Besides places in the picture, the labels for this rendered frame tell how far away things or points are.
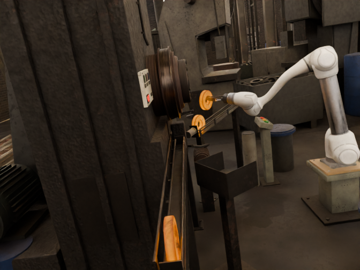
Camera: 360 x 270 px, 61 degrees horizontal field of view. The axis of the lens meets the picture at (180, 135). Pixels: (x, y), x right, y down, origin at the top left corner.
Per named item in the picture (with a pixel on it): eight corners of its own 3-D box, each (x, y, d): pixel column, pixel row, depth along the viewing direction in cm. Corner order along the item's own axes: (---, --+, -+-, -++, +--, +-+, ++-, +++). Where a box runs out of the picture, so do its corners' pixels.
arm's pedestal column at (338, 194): (349, 192, 249) (349, 156, 241) (382, 217, 210) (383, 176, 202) (301, 199, 249) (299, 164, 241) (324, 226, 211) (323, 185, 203)
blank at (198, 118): (197, 137, 255) (200, 137, 253) (189, 125, 245) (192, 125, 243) (204, 122, 262) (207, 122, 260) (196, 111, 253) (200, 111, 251)
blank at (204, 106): (197, 94, 234) (201, 94, 232) (207, 87, 245) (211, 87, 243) (200, 112, 240) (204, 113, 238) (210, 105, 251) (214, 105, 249)
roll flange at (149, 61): (152, 129, 184) (138, 50, 171) (159, 113, 229) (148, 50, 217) (169, 127, 183) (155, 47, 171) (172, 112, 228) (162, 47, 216)
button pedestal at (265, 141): (263, 187, 278) (257, 122, 262) (257, 177, 301) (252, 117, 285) (281, 185, 277) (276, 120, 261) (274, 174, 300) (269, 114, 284)
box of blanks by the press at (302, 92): (257, 141, 407) (252, 83, 387) (232, 128, 486) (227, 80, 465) (324, 126, 426) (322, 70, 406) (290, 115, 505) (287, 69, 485)
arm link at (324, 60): (355, 155, 206) (366, 167, 185) (330, 160, 211) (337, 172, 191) (332, 43, 191) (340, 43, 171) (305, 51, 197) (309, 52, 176)
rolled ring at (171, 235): (173, 207, 114) (165, 208, 114) (171, 229, 96) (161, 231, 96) (181, 252, 117) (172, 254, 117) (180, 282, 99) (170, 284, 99)
